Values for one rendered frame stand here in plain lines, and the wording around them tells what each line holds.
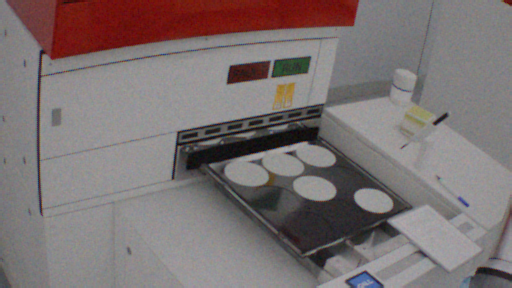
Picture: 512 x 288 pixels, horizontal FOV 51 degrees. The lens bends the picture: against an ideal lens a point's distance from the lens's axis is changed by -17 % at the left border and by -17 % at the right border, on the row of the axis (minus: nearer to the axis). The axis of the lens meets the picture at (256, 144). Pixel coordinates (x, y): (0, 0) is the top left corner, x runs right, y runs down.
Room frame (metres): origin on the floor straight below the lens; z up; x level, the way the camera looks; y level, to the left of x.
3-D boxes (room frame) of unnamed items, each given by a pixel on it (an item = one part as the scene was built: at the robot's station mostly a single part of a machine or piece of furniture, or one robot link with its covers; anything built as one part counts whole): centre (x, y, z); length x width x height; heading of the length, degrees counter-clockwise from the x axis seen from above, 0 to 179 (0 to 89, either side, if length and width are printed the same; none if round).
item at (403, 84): (1.72, -0.40, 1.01); 0.07 x 0.07 x 0.10
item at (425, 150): (1.33, -0.40, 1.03); 0.06 x 0.04 x 0.13; 43
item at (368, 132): (1.44, -0.50, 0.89); 0.62 x 0.35 x 0.14; 43
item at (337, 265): (0.96, -0.22, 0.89); 0.08 x 0.03 x 0.03; 43
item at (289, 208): (1.25, -0.15, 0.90); 0.34 x 0.34 x 0.01; 43
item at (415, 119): (1.51, -0.42, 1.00); 0.07 x 0.07 x 0.07; 57
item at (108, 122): (1.28, 0.15, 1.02); 0.82 x 0.03 x 0.40; 133
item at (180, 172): (1.39, 0.01, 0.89); 0.44 x 0.02 x 0.10; 133
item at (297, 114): (1.40, 0.01, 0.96); 0.44 x 0.01 x 0.02; 133
